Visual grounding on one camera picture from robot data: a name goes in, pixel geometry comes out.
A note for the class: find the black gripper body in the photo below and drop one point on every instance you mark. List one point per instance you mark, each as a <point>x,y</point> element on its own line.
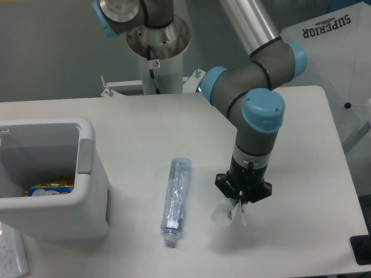
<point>246,176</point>

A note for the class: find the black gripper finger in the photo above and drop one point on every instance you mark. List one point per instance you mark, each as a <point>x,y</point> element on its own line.
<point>228,187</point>
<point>256,193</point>

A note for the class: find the crushed clear plastic bottle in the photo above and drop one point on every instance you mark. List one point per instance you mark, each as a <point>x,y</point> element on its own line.
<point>175,200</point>

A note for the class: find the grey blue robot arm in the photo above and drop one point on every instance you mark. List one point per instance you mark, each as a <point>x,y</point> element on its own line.
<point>246,97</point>

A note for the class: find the colourful snack package trash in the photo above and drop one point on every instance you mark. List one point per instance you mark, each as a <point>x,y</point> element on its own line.
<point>61,186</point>

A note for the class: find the white plastic trash can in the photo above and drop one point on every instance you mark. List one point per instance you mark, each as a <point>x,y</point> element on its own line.
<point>34,151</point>

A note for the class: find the black device at table edge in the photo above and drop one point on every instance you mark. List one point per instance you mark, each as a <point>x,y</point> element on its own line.
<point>361,249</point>

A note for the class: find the white umbrella with lettering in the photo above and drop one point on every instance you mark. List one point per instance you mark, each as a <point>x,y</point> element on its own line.
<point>337,46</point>

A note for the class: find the white paper sheet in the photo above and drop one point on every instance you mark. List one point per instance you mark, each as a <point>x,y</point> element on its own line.
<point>14,260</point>

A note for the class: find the white metal base bracket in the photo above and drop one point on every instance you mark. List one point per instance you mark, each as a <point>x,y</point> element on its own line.
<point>190,84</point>

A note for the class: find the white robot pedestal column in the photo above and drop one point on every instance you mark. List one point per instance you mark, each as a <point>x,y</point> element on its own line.
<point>168,74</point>

